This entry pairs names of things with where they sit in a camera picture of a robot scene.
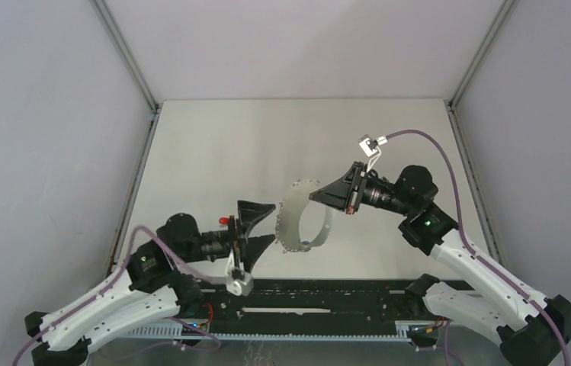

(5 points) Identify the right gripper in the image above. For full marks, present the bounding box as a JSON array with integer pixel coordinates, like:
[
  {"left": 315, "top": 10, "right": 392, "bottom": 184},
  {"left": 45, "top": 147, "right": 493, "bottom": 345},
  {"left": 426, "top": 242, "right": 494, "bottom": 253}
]
[{"left": 310, "top": 162, "right": 413, "bottom": 217}]

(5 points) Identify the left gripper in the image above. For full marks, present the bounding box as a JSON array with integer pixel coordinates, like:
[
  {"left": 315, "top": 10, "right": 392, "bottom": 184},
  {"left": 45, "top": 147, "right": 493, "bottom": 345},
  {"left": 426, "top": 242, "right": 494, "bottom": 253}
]
[{"left": 177, "top": 201, "right": 277, "bottom": 273}]

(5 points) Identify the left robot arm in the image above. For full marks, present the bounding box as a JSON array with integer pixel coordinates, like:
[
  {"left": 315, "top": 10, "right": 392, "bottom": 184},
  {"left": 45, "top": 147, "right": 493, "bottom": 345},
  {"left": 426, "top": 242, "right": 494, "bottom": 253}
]
[{"left": 24, "top": 201, "right": 276, "bottom": 365}]

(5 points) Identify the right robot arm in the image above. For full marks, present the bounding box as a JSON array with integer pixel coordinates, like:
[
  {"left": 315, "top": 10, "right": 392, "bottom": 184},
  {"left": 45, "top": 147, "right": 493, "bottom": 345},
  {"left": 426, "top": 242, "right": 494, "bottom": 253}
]
[{"left": 310, "top": 162, "right": 571, "bottom": 365}]

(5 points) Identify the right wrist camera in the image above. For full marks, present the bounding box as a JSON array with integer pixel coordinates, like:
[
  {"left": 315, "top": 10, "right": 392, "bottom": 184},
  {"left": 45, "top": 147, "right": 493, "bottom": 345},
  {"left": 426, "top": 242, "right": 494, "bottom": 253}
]
[{"left": 358, "top": 135, "right": 388, "bottom": 172}]

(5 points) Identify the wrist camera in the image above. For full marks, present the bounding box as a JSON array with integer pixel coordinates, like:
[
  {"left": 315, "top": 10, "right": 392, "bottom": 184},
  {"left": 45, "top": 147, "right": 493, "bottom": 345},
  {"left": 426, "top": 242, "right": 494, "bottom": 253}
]
[
  {"left": 225, "top": 251, "right": 254, "bottom": 296},
  {"left": 358, "top": 135, "right": 388, "bottom": 172}
]

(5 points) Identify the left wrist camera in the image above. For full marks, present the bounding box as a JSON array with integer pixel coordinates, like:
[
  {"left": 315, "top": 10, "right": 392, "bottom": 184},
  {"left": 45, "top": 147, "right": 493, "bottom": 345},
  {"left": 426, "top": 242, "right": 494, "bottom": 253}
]
[{"left": 225, "top": 251, "right": 254, "bottom": 296}]

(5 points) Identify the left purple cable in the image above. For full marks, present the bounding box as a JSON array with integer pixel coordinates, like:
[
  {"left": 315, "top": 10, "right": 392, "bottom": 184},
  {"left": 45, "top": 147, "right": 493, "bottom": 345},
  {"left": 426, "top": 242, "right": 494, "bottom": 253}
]
[{"left": 11, "top": 226, "right": 236, "bottom": 366}]

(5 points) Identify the purple cable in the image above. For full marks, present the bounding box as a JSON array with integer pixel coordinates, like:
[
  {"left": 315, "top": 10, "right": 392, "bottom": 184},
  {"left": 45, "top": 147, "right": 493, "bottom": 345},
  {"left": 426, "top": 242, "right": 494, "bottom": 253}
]
[
  {"left": 11, "top": 226, "right": 236, "bottom": 366},
  {"left": 380, "top": 129, "right": 571, "bottom": 366}
]

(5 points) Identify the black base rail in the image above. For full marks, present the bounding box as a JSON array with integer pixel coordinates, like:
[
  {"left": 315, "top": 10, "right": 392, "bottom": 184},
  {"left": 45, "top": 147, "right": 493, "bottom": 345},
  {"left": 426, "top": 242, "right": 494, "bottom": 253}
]
[{"left": 138, "top": 276, "right": 460, "bottom": 339}]

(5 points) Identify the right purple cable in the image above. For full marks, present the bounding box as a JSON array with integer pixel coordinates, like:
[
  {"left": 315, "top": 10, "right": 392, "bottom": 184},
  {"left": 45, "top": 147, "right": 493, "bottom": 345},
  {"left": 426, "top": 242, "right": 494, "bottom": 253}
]
[{"left": 380, "top": 129, "right": 571, "bottom": 366}]

